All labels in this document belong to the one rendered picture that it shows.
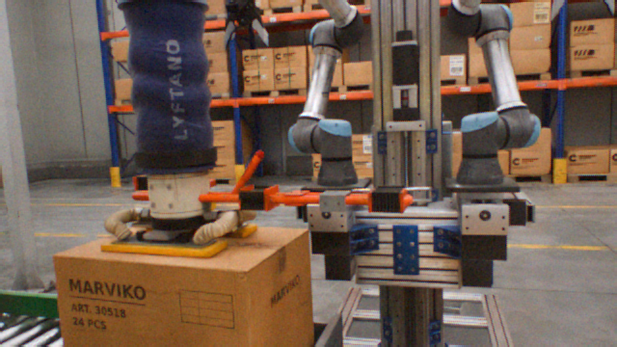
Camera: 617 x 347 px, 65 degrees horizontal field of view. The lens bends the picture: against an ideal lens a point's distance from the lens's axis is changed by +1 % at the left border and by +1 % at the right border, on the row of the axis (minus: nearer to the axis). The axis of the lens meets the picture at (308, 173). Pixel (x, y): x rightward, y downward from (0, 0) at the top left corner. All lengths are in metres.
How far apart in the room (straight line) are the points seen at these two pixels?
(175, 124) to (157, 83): 0.11
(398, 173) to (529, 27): 6.85
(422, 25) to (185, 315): 1.27
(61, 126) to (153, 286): 11.74
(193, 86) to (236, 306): 0.58
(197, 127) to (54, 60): 11.75
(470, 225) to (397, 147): 0.41
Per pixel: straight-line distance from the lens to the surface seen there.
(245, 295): 1.15
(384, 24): 1.88
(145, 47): 1.33
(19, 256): 4.38
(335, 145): 1.70
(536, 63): 8.46
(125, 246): 1.39
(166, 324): 1.31
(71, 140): 12.79
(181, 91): 1.31
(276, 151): 10.13
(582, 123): 9.93
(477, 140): 1.67
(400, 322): 1.95
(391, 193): 1.15
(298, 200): 1.23
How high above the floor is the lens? 1.30
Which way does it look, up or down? 7 degrees down
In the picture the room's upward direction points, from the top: 3 degrees counter-clockwise
